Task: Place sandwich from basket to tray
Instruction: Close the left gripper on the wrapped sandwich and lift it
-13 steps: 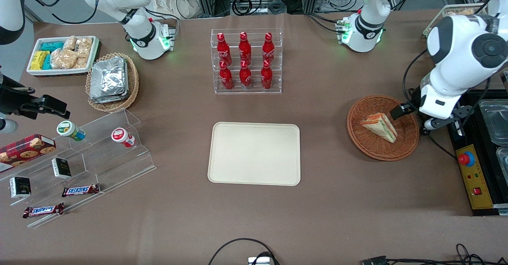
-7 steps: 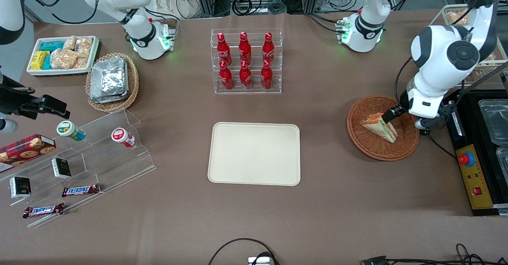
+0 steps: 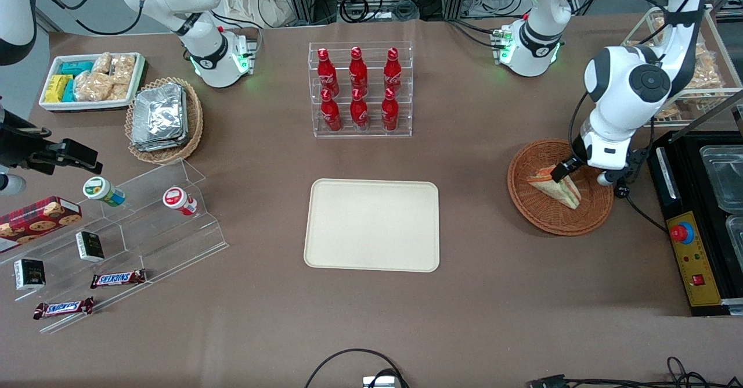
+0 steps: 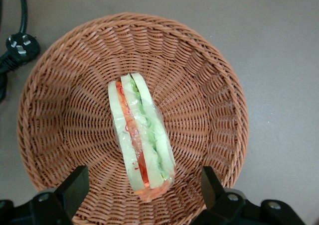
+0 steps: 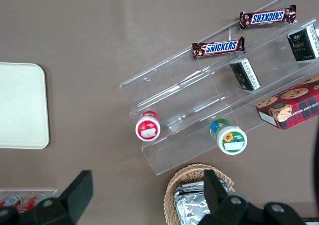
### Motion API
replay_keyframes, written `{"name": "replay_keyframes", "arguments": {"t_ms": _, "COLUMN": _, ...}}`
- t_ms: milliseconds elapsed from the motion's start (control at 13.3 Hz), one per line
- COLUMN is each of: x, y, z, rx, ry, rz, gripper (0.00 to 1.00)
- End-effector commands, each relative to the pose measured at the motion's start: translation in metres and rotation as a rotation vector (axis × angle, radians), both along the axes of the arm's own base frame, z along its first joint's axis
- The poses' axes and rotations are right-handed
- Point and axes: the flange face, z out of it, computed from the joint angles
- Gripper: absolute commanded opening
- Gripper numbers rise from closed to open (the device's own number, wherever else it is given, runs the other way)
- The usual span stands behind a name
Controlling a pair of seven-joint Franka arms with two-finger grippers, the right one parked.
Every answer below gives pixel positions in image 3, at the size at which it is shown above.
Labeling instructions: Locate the round brown wicker basket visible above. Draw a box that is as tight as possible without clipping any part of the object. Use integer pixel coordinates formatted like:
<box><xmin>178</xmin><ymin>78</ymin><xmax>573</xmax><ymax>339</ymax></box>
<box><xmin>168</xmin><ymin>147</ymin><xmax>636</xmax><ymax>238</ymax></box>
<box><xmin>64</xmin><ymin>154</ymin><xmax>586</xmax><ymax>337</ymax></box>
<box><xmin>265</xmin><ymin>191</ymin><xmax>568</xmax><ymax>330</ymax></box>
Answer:
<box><xmin>507</xmin><ymin>138</ymin><xmax>615</xmax><ymax>237</ymax></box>

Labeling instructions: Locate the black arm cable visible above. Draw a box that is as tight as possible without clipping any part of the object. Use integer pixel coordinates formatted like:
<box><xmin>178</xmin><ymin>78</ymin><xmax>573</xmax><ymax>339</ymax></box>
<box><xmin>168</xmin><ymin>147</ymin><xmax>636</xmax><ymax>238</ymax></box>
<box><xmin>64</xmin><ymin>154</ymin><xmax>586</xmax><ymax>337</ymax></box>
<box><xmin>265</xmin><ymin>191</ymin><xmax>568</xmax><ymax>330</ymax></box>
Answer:
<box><xmin>34</xmin><ymin>0</ymin><xmax>147</xmax><ymax>35</ymax></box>
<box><xmin>615</xmin><ymin>115</ymin><xmax>668</xmax><ymax>233</ymax></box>

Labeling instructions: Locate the black parked gripper body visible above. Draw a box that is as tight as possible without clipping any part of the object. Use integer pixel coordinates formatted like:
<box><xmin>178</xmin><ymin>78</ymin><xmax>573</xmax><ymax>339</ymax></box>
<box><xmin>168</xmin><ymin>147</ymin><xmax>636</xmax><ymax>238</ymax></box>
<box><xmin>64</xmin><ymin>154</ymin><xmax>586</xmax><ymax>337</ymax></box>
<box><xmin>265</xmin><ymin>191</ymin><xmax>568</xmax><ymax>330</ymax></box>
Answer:
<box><xmin>0</xmin><ymin>105</ymin><xmax>54</xmax><ymax>172</ymax></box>

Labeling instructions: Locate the clear plastic container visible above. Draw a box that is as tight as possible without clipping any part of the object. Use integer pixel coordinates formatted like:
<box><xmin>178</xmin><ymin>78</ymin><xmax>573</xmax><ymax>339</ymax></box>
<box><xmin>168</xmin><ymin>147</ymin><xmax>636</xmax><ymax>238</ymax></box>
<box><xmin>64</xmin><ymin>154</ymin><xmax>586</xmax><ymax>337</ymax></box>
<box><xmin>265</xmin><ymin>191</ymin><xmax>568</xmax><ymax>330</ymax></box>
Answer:
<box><xmin>699</xmin><ymin>144</ymin><xmax>743</xmax><ymax>214</ymax></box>
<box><xmin>726</xmin><ymin>215</ymin><xmax>743</xmax><ymax>256</ymax></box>

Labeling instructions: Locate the red cola bottle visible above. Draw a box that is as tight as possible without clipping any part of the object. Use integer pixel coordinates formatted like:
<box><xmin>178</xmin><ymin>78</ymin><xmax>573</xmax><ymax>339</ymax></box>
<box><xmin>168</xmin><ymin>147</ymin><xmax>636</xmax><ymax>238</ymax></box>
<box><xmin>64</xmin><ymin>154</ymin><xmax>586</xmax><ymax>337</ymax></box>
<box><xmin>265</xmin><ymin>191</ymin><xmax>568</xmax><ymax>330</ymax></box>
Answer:
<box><xmin>381</xmin><ymin>88</ymin><xmax>400</xmax><ymax>132</ymax></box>
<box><xmin>320</xmin><ymin>89</ymin><xmax>342</xmax><ymax>132</ymax></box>
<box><xmin>350</xmin><ymin>89</ymin><xmax>370</xmax><ymax>131</ymax></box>
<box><xmin>318</xmin><ymin>48</ymin><xmax>340</xmax><ymax>96</ymax></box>
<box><xmin>383</xmin><ymin>48</ymin><xmax>403</xmax><ymax>93</ymax></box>
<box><xmin>349</xmin><ymin>46</ymin><xmax>369</xmax><ymax>94</ymax></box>

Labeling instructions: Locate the yellow snack pack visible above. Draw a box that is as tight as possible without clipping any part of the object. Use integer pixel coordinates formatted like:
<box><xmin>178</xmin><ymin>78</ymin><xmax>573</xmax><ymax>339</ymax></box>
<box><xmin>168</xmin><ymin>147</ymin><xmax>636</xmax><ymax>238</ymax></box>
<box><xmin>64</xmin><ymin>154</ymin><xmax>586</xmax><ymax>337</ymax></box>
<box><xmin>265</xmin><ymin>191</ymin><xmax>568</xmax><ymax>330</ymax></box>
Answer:
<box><xmin>45</xmin><ymin>74</ymin><xmax>74</xmax><ymax>103</ymax></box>

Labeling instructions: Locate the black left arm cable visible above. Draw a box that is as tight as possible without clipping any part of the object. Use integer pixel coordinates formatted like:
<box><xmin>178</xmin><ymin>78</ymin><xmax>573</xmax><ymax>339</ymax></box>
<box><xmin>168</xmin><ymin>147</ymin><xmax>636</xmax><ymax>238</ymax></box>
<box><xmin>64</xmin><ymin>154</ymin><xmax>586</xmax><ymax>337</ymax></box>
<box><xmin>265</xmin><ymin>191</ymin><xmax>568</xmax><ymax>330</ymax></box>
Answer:
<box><xmin>615</xmin><ymin>115</ymin><xmax>668</xmax><ymax>233</ymax></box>

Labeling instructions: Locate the small black box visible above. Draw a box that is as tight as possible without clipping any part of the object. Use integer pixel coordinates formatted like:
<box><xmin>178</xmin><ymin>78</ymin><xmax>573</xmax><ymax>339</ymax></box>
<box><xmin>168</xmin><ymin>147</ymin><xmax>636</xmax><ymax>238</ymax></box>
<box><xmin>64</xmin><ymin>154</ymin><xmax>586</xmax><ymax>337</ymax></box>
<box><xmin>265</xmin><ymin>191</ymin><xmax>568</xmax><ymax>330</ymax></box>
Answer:
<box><xmin>13</xmin><ymin>258</ymin><xmax>46</xmax><ymax>291</ymax></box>
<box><xmin>75</xmin><ymin>231</ymin><xmax>106</xmax><ymax>263</ymax></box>

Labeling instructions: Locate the cream plastic tray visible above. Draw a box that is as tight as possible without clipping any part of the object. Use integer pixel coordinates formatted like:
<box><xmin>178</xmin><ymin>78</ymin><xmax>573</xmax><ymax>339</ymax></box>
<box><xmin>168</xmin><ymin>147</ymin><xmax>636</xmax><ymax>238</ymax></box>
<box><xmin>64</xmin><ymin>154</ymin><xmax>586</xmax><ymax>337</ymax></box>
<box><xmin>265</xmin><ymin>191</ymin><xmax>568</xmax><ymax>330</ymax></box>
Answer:
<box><xmin>304</xmin><ymin>178</ymin><xmax>441</xmax><ymax>273</ymax></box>

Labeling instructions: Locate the black cable with connector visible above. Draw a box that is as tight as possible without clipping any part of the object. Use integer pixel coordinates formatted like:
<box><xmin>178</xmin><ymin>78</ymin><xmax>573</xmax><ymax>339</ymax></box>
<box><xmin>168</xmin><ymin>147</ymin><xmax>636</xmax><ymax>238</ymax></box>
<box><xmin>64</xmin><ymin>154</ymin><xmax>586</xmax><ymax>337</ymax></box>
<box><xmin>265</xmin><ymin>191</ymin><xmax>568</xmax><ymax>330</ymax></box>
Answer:
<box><xmin>525</xmin><ymin>356</ymin><xmax>743</xmax><ymax>388</ymax></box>

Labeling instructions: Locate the red cookie box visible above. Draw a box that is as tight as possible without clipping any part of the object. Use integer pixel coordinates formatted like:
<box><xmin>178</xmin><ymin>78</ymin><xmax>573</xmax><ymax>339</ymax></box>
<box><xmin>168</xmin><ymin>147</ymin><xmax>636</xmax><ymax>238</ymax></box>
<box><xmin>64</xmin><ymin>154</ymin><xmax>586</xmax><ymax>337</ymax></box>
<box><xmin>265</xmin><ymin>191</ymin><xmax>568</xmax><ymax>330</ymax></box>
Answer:
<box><xmin>0</xmin><ymin>196</ymin><xmax>82</xmax><ymax>254</ymax></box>

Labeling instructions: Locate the grey metal bar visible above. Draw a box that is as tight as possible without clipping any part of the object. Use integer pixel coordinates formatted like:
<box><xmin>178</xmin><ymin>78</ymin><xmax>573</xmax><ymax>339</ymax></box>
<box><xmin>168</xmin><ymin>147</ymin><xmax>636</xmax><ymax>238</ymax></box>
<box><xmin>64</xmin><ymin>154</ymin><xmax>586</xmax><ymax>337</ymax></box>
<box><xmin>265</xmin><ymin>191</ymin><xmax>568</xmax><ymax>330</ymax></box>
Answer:
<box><xmin>668</xmin><ymin>89</ymin><xmax>743</xmax><ymax>143</ymax></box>

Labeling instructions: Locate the white rectangular snack bin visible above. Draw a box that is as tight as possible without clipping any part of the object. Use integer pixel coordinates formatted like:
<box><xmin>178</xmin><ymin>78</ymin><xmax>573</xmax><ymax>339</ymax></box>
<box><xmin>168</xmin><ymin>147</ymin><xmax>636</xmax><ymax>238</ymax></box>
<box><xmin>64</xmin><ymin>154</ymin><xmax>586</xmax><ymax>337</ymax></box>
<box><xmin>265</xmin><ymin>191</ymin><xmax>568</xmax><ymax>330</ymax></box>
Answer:
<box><xmin>39</xmin><ymin>52</ymin><xmax>146</xmax><ymax>113</ymax></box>

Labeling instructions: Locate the clear acrylic stepped shelf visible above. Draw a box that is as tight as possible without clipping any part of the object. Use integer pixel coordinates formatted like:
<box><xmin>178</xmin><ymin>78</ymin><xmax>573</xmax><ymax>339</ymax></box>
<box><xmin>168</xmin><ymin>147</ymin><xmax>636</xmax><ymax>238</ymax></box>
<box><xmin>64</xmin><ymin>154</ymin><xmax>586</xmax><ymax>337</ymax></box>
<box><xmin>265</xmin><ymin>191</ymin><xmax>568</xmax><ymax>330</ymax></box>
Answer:
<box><xmin>0</xmin><ymin>159</ymin><xmax>229</xmax><ymax>335</ymax></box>

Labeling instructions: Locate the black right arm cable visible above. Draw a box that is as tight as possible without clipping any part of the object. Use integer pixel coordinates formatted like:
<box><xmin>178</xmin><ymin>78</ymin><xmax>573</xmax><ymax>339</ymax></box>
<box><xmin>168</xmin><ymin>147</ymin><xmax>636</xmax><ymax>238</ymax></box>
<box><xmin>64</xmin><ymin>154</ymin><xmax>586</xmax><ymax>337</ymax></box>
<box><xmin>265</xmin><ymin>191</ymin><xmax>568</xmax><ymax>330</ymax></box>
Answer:
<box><xmin>34</xmin><ymin>0</ymin><xmax>147</xmax><ymax>35</ymax></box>

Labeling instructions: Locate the oval brown wicker basket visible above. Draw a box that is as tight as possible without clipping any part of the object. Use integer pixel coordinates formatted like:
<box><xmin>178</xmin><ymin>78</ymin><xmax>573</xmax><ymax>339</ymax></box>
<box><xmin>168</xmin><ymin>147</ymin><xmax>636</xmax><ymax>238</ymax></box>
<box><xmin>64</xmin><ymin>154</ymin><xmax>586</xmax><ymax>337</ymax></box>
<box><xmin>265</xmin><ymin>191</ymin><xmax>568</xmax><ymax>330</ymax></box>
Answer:
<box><xmin>125</xmin><ymin>77</ymin><xmax>204</xmax><ymax>165</ymax></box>

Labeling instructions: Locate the triangle sandwich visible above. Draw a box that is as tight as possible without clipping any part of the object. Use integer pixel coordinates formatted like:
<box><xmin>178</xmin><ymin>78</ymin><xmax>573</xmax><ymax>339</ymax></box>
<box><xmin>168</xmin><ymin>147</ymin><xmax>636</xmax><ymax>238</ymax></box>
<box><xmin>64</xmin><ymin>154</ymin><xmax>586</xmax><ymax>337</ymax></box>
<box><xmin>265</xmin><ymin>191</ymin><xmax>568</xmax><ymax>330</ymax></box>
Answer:
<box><xmin>527</xmin><ymin>166</ymin><xmax>582</xmax><ymax>210</ymax></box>

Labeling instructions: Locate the black appliance yellow panel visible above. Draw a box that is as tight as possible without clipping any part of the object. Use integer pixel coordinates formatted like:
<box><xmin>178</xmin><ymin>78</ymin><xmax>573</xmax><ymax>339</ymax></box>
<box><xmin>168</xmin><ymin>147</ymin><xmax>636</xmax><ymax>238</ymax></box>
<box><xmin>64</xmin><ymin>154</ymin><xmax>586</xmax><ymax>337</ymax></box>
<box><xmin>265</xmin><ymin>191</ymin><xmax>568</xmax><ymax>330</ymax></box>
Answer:
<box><xmin>645</xmin><ymin>130</ymin><xmax>743</xmax><ymax>317</ymax></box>

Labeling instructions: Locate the white wire rack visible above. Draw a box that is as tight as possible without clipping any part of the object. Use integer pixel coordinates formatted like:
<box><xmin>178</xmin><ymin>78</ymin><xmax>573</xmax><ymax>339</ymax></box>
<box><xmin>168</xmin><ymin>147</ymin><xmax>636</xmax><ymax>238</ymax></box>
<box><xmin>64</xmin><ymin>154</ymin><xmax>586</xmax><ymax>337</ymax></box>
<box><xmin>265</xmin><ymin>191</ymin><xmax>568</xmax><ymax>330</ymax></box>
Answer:
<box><xmin>621</xmin><ymin>5</ymin><xmax>743</xmax><ymax>128</ymax></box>

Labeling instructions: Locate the black looped cable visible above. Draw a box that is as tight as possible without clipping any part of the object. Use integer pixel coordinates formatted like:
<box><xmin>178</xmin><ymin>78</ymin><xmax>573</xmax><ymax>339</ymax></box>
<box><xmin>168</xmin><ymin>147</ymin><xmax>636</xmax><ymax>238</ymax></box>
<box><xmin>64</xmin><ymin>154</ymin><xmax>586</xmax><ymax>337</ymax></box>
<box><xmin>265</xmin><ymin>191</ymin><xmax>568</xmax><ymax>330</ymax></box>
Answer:
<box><xmin>305</xmin><ymin>349</ymin><xmax>410</xmax><ymax>388</ymax></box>

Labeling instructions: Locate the green lid yogurt cup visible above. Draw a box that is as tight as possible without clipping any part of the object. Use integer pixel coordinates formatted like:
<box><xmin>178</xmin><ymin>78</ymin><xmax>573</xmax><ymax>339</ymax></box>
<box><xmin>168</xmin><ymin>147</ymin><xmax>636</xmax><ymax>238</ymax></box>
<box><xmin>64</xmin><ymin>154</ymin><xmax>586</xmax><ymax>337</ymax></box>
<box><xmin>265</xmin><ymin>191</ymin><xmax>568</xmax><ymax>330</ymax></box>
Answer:
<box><xmin>82</xmin><ymin>176</ymin><xmax>127</xmax><ymax>207</ymax></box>

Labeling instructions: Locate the brown snickers bar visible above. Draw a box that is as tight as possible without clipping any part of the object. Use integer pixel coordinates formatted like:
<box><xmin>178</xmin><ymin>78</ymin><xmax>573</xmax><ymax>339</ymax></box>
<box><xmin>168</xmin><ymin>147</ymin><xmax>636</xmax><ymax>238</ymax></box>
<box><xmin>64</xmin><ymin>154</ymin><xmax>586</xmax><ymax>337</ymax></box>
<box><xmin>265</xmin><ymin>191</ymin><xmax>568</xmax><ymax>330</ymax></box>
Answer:
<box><xmin>33</xmin><ymin>297</ymin><xmax>95</xmax><ymax>320</ymax></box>
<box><xmin>90</xmin><ymin>269</ymin><xmax>147</xmax><ymax>290</ymax></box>

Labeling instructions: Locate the silver foil container stack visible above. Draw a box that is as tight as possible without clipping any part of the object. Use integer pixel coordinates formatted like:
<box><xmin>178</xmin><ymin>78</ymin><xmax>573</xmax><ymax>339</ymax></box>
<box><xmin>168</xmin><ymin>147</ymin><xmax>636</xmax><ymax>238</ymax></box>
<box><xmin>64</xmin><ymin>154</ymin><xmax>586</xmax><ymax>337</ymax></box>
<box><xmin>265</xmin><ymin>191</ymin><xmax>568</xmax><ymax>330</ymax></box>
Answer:
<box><xmin>131</xmin><ymin>83</ymin><xmax>189</xmax><ymax>152</ymax></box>

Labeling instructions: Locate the black cable bundle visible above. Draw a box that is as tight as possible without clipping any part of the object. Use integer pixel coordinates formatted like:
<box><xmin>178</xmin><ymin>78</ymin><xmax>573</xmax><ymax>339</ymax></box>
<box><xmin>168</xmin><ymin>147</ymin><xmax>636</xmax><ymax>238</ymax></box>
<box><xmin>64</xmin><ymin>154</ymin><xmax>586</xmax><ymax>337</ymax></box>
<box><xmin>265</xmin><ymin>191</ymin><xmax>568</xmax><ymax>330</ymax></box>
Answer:
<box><xmin>338</xmin><ymin>0</ymin><xmax>420</xmax><ymax>24</ymax></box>

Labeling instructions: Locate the clear acrylic bottle rack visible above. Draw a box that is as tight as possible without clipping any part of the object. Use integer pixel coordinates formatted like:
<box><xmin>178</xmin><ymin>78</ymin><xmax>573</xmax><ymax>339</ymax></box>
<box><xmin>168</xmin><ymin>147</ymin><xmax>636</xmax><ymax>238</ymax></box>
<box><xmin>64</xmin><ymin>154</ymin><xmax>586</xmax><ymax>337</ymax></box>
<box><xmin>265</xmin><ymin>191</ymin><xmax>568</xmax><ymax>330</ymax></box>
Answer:
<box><xmin>308</xmin><ymin>42</ymin><xmax>414</xmax><ymax>139</ymax></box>

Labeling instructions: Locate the red lid yogurt cup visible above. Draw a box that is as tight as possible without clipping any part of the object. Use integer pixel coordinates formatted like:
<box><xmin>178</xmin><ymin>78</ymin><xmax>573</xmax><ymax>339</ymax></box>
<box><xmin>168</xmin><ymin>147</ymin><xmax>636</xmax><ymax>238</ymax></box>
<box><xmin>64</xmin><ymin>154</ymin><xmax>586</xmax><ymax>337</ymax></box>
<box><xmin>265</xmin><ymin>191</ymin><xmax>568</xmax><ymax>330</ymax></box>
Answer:
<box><xmin>163</xmin><ymin>186</ymin><xmax>199</xmax><ymax>217</ymax></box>

